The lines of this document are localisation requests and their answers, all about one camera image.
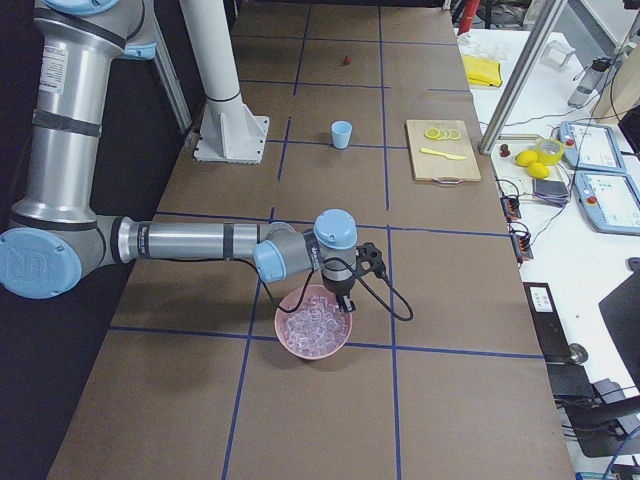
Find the aluminium frame post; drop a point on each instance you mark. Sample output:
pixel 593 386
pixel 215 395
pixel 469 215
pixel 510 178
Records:
pixel 532 50

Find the pink bowl with ice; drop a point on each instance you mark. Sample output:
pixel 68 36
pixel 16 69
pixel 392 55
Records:
pixel 317 329

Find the purple dark notebook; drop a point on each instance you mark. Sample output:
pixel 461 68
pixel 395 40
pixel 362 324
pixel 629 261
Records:
pixel 551 191

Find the wooden cutting board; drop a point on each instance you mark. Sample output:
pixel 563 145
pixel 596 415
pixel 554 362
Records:
pixel 428 168

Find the upper teach pendant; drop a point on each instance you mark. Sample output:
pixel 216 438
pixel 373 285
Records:
pixel 590 146

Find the white pillar with base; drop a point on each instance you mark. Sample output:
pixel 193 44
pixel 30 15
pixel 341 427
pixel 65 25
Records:
pixel 229 131

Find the yellow lemon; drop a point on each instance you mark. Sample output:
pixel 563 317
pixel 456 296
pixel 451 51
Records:
pixel 538 170
pixel 526 158

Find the yellow plastic knife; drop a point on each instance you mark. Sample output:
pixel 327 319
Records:
pixel 449 156

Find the light blue plastic cup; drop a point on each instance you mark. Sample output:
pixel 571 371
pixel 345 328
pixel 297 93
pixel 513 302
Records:
pixel 341 131

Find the lemon slices row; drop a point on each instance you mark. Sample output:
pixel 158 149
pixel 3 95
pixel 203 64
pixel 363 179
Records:
pixel 441 134

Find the clear plastic bags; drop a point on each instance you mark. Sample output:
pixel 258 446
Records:
pixel 472 45

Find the yellow tape roll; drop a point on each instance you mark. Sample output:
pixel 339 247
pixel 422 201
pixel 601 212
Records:
pixel 550 151

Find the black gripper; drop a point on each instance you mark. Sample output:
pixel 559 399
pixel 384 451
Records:
pixel 338 287

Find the yellow cloth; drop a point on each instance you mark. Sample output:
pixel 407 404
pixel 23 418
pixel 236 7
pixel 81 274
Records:
pixel 482 71

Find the teach pendant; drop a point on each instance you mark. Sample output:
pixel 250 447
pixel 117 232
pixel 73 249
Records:
pixel 610 201
pixel 590 146

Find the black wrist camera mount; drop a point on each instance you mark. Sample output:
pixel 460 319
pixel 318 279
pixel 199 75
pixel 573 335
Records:
pixel 370 260

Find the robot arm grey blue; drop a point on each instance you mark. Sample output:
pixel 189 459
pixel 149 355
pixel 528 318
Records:
pixel 140 169

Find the lower teach pendant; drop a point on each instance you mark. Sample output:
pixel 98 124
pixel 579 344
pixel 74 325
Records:
pixel 610 201

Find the red strawberries on desk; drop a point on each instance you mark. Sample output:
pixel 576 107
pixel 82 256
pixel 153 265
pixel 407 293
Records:
pixel 504 150

